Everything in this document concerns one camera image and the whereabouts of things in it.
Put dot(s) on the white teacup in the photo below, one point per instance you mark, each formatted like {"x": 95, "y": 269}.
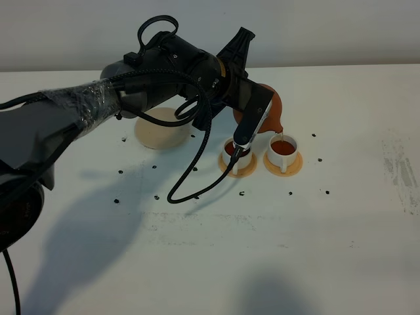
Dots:
{"x": 228, "y": 147}
{"x": 282, "y": 151}

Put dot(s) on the right white teacup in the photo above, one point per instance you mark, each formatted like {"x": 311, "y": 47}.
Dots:
{"x": 282, "y": 151}

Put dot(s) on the left white teacup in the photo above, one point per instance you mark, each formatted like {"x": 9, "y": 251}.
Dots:
{"x": 228, "y": 147}

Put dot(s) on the orange saucer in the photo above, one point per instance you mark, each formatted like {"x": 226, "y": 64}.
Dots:
{"x": 243, "y": 168}
{"x": 293, "y": 169}

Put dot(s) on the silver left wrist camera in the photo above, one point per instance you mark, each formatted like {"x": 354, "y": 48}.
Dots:
{"x": 255, "y": 112}

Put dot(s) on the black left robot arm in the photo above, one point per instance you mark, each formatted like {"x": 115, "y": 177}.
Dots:
{"x": 168, "y": 82}

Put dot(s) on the brown clay teapot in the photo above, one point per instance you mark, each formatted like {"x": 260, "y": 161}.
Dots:
{"x": 272, "y": 121}

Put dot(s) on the left orange saucer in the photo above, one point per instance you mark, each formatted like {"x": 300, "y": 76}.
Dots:
{"x": 243, "y": 168}

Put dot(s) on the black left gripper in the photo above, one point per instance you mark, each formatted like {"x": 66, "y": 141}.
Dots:
{"x": 231, "y": 89}

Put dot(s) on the cream teapot saucer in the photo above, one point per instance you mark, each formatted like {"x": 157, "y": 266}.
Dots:
{"x": 159, "y": 137}

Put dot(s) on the right orange saucer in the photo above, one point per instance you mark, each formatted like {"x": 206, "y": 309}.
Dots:
{"x": 293, "y": 169}

